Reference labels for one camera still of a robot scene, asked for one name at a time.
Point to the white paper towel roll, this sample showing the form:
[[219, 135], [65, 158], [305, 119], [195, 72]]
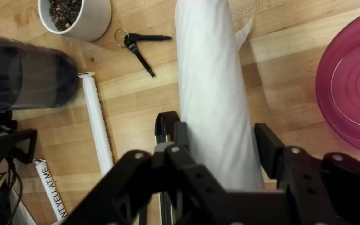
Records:
[[211, 93]]

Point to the white cup with beans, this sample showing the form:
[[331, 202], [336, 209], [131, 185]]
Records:
[[79, 19]]

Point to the black keys on ring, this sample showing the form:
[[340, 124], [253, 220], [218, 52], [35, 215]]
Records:
[[134, 42]]

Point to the dark translucent water bottle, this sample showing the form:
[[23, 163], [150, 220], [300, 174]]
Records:
[[35, 77]]

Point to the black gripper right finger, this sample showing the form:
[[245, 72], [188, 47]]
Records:
[[270, 150]]

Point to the black stand frame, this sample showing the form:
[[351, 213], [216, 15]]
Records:
[[14, 143]]

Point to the pink plastic bowl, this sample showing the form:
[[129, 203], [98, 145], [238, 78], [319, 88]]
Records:
[[338, 84]]

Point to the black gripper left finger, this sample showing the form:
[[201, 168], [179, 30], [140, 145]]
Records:
[[170, 130]]

